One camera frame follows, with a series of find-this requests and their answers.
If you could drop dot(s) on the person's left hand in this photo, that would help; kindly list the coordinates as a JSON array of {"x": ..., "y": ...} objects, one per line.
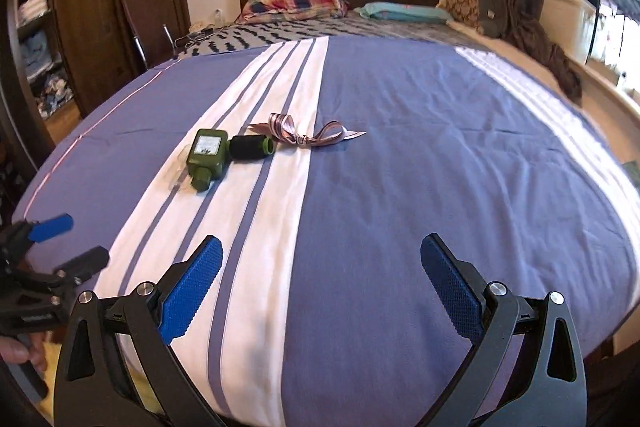
[{"x": 13, "y": 351}]

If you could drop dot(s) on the yellow fluffy rug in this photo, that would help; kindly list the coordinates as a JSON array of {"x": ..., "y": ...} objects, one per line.
[{"x": 91, "y": 384}]

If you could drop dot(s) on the pink striped ribbon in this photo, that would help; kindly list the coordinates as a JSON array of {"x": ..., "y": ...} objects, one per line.
[{"x": 283, "y": 129}]

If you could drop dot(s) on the teal pillow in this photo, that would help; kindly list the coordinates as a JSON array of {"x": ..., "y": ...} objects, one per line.
[{"x": 406, "y": 13}]

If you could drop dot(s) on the plaid red blue pillow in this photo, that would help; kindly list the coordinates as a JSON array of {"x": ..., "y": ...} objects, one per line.
[{"x": 269, "y": 11}]

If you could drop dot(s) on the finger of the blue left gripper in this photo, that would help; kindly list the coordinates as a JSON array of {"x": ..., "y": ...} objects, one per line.
[
  {"x": 41, "y": 231},
  {"x": 84, "y": 266}
]

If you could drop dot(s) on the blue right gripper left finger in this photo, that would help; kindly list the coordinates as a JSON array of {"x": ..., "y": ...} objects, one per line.
[{"x": 181, "y": 303}]

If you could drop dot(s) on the clear plastic hinged box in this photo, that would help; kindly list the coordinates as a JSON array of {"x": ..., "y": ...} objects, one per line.
[{"x": 174, "y": 175}]

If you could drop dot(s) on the green square bottle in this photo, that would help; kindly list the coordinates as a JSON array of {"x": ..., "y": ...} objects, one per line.
[{"x": 207, "y": 158}]

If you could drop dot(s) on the brown wooden wardrobe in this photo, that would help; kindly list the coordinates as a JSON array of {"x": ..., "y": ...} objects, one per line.
[{"x": 103, "y": 45}]

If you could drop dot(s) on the brown patterned cushion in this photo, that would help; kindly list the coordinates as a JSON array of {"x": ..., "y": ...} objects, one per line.
[{"x": 477, "y": 14}]

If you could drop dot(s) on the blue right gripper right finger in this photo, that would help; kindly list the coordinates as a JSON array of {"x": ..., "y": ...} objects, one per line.
[{"x": 458, "y": 286}]

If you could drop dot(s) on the black cylinder with green cap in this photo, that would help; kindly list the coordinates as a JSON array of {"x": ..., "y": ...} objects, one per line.
[{"x": 251, "y": 147}]

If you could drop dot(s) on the purple white striped duvet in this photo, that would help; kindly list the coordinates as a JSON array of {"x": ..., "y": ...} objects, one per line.
[{"x": 321, "y": 314}]

